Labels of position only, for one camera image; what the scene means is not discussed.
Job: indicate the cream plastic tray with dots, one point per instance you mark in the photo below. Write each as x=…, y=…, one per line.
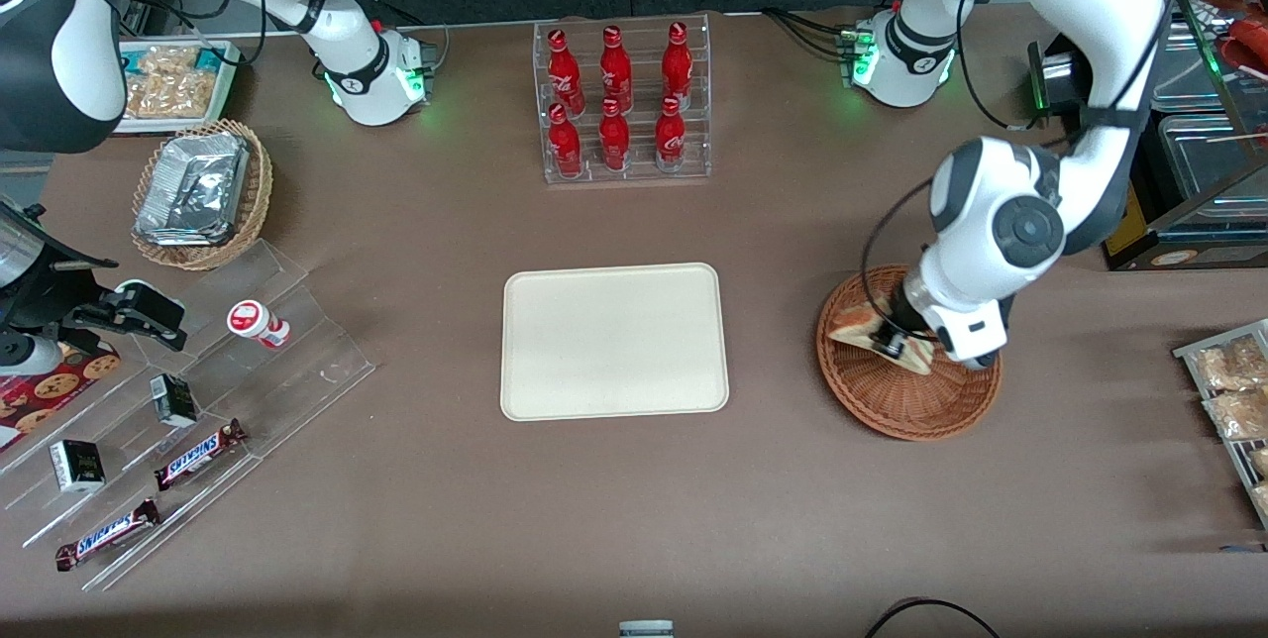
x=614, y=341

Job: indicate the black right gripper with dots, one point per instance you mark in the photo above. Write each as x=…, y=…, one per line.
x=52, y=298

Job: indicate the red cola bottle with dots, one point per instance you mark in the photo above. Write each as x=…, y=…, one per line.
x=671, y=141
x=565, y=148
x=616, y=73
x=614, y=143
x=565, y=73
x=678, y=68

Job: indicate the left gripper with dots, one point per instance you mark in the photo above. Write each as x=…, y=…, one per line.
x=902, y=310

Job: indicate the red cookie box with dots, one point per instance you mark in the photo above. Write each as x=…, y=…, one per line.
x=50, y=390

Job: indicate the clear acrylic stepped display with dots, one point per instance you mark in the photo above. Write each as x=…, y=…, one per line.
x=297, y=390

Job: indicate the grey device at table edge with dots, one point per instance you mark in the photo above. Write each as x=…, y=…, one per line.
x=646, y=630

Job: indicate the white snack tray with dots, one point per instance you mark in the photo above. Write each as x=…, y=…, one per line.
x=226, y=73

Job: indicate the brown Snickers bar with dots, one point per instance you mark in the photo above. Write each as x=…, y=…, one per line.
x=198, y=456
x=107, y=534

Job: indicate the small blue object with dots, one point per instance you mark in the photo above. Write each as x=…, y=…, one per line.
x=1246, y=549

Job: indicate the small black carton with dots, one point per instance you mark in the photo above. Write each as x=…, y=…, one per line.
x=174, y=400
x=77, y=466

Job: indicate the clear acrylic bottle rack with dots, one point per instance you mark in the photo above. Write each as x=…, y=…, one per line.
x=639, y=174

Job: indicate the triangular sandwich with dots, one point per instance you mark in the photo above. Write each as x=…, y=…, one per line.
x=852, y=326

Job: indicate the stack of foil trays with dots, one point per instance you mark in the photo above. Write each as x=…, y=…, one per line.
x=193, y=187

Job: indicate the steel pan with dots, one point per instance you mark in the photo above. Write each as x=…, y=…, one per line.
x=1214, y=158
x=1194, y=68

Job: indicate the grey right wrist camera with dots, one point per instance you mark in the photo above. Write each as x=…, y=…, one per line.
x=25, y=355

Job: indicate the light wicker basket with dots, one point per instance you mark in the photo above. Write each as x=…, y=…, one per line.
x=260, y=192

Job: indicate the clear bagged pastry pack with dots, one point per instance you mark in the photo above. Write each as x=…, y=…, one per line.
x=1262, y=497
x=1260, y=462
x=1238, y=415
x=1228, y=366

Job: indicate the brown wicker basket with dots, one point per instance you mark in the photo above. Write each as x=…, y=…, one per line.
x=892, y=405

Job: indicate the black food warmer cabinet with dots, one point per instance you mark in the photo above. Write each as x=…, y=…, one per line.
x=1189, y=242

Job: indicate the white red-capped yogurt bottle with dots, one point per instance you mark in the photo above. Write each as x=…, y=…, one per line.
x=253, y=321

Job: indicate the clear bagged snack pack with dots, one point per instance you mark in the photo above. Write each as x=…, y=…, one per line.
x=170, y=96
x=168, y=60

